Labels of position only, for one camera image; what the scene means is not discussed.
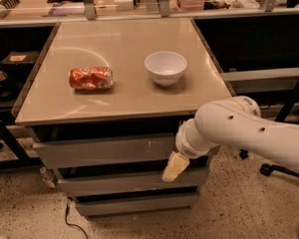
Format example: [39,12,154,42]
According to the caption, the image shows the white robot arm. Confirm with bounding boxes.
[162,96,299,182]

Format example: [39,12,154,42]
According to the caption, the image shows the black office chair base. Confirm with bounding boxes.
[260,163,299,178]

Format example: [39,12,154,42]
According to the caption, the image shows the black cable on floor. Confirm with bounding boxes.
[64,201,90,239]

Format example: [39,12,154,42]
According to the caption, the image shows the grey drawer cabinet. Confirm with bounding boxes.
[16,18,231,204]

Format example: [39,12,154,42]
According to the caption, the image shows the black box with label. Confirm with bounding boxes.
[0,51,40,65]

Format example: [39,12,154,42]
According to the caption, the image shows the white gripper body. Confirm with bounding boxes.
[175,119,203,159]

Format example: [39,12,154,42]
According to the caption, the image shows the clear plastic bottle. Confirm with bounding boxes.
[40,166,56,188]

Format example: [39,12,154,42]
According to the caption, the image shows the grey middle drawer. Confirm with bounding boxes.
[59,166,207,197]

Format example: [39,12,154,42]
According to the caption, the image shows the crushed orange soda can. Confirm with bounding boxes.
[69,67,114,91]

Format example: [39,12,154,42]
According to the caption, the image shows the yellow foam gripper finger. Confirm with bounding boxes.
[161,151,189,182]

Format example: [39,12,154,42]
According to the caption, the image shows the grey drawer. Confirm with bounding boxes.
[76,192,199,216]
[33,129,221,169]
[59,166,207,197]

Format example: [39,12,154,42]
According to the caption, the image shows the grey bottom drawer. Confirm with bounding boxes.
[76,192,199,216]

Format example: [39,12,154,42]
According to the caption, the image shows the white bowl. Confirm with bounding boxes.
[145,51,187,87]

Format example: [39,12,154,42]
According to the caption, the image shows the grey top drawer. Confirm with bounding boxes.
[33,129,221,169]

